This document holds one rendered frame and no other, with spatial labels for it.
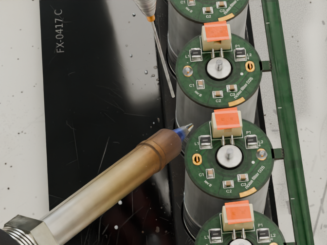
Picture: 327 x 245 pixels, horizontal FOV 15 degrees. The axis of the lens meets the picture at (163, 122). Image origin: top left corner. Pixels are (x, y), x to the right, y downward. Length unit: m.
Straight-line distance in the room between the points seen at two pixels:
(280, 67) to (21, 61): 0.11
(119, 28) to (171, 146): 0.12
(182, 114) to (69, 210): 0.09
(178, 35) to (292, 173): 0.06
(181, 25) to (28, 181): 0.08
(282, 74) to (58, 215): 0.10
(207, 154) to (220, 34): 0.04
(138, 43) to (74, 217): 0.14
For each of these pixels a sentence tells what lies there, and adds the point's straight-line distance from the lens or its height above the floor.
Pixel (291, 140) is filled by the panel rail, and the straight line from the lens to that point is 0.35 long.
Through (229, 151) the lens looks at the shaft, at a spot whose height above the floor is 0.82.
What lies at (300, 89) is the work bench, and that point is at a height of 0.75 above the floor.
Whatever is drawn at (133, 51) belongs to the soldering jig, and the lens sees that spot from 0.42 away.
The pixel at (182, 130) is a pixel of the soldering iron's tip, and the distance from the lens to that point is 0.32.
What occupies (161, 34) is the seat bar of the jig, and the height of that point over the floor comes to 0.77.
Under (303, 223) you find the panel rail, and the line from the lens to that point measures 0.34.
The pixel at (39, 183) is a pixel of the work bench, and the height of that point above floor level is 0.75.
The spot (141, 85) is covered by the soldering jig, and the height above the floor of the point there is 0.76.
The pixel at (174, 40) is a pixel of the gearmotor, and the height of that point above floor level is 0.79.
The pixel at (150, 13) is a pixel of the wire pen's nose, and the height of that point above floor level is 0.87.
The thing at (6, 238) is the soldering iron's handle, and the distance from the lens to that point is 0.27.
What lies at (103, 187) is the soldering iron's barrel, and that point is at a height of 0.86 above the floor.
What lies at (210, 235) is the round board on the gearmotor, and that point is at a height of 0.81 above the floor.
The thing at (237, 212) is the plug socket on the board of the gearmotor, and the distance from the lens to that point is 0.33.
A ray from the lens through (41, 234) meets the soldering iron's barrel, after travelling 0.28.
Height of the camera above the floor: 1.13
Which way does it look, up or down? 64 degrees down
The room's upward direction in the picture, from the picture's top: straight up
